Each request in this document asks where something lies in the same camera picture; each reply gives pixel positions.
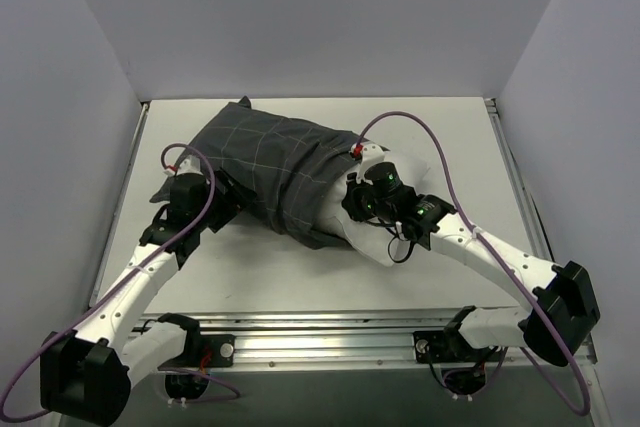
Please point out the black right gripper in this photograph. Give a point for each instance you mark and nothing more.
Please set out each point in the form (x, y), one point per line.
(353, 199)

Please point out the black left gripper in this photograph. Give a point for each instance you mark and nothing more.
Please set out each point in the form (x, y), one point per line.
(226, 199)

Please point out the white pillow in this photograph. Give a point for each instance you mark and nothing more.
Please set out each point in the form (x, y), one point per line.
(374, 243)

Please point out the dark grey checked pillowcase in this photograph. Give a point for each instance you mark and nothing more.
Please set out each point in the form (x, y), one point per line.
(289, 163)

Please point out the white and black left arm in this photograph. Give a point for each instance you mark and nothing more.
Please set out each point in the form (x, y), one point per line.
(88, 373)

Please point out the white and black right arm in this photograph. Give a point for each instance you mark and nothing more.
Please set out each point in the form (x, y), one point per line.
(557, 306)

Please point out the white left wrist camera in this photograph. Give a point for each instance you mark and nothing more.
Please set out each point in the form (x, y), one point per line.
(189, 165)

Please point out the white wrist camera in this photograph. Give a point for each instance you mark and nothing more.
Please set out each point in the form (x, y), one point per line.
(189, 165)
(368, 155)

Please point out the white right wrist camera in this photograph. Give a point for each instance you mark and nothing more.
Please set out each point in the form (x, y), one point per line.
(368, 155)

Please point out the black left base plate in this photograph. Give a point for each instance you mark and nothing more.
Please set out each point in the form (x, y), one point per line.
(215, 349)

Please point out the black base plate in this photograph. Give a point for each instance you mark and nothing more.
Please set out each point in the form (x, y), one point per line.
(436, 347)
(215, 349)

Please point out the aluminium front frame rail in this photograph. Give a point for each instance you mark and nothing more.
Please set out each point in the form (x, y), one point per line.
(332, 341)

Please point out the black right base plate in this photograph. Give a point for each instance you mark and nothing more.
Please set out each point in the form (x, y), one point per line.
(436, 347)

